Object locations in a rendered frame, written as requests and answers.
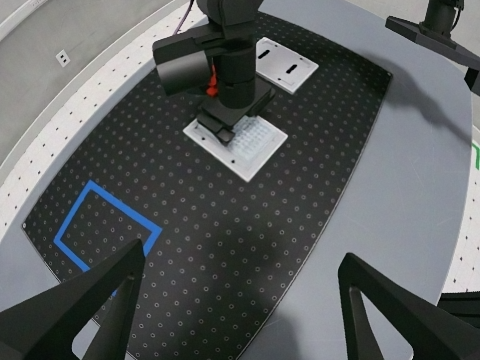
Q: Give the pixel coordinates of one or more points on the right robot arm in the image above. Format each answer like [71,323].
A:
[183,60]

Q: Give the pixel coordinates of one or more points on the blue tape outline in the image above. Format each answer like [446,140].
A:
[156,230]

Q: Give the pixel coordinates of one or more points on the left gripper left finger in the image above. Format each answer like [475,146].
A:
[44,326]

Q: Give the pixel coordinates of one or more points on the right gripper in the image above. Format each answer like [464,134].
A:
[229,103]

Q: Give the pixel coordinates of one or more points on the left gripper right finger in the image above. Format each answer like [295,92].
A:
[433,333]

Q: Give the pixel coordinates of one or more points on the white plate holder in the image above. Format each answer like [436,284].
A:
[246,172]
[281,66]

